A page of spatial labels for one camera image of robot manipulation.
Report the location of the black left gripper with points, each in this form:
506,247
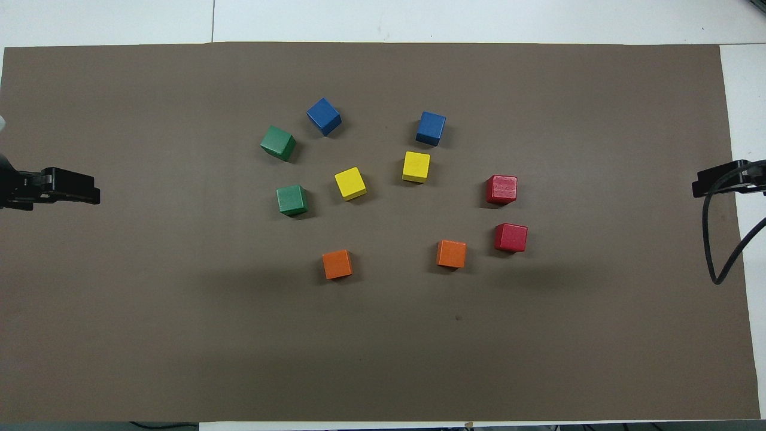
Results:
57,184

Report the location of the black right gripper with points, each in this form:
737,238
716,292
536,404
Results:
739,176

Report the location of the green wooden cube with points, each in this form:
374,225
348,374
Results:
292,200
278,142

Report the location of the red wooden cube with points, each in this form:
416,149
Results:
510,237
501,190

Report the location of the blue wooden cube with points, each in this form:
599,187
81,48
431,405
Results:
431,126
324,115

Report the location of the orange wooden cube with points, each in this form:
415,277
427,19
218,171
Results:
337,264
451,254

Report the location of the yellow wooden cube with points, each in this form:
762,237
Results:
416,166
350,183

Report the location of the brown table mat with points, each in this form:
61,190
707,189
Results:
383,335

